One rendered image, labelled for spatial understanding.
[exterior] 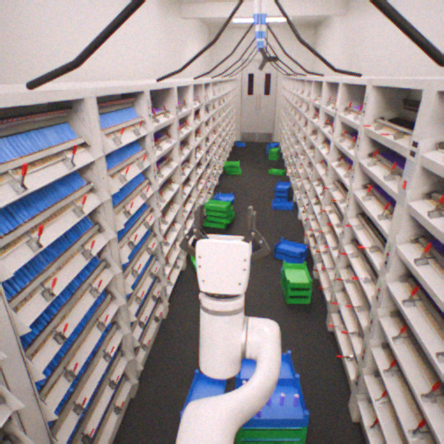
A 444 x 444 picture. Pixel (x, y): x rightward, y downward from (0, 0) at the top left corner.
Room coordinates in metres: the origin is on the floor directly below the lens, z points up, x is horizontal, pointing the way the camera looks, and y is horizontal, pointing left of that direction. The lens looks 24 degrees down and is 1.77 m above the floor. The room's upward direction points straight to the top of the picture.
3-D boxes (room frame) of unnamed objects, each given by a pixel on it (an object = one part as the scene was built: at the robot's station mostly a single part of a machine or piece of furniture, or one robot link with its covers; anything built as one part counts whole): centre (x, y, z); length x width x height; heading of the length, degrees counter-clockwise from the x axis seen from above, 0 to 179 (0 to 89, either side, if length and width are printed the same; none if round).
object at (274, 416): (0.99, -0.22, 0.44); 0.30 x 0.20 x 0.08; 90
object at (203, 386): (1.30, 0.10, 0.04); 0.30 x 0.20 x 0.08; 167
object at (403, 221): (1.23, -0.84, 0.88); 0.20 x 0.09 x 1.75; 84
